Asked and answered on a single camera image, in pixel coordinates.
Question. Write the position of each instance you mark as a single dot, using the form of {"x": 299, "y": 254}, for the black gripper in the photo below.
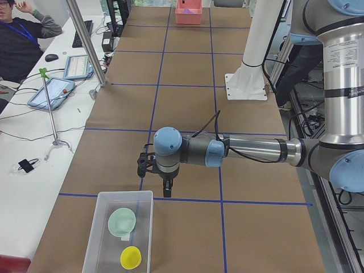
{"x": 167, "y": 176}

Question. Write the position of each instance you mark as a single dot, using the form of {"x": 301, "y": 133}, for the pale green bowl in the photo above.
{"x": 121, "y": 222}

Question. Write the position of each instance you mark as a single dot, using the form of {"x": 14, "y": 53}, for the yellow plastic cup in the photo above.
{"x": 130, "y": 258}

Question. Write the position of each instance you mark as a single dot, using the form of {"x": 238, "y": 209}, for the purple cloth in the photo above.
{"x": 188, "y": 11}

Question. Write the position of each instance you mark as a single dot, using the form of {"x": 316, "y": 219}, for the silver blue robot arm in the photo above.
{"x": 338, "y": 155}

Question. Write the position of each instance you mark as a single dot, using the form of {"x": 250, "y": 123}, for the clear plastic storage box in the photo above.
{"x": 104, "y": 250}

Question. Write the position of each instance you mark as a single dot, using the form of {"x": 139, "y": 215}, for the black power adapter box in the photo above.
{"x": 107, "y": 41}

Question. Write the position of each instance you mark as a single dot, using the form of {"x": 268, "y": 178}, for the near blue teach pendant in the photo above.
{"x": 58, "y": 90}

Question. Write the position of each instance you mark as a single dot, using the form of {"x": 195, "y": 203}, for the blue teach pendant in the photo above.
{"x": 58, "y": 90}
{"x": 77, "y": 67}

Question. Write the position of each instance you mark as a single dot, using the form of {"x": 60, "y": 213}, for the far blue teach pendant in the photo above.
{"x": 77, "y": 67}

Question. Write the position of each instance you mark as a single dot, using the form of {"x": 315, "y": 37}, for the black computer mouse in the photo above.
{"x": 51, "y": 57}

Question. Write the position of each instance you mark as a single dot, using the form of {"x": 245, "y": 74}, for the pink plastic bin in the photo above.
{"x": 193, "y": 19}

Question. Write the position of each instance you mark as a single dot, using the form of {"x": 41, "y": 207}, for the seated person in black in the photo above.
{"x": 20, "y": 50}

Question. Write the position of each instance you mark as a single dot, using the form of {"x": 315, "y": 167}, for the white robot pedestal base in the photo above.
{"x": 247, "y": 82}

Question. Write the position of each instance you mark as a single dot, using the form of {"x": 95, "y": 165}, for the small black device with cable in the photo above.
{"x": 27, "y": 165}

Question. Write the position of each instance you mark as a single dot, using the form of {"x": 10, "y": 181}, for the grabber stick with green handle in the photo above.
{"x": 57, "y": 142}

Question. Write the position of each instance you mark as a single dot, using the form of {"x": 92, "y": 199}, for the aluminium frame post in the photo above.
{"x": 80, "y": 27}

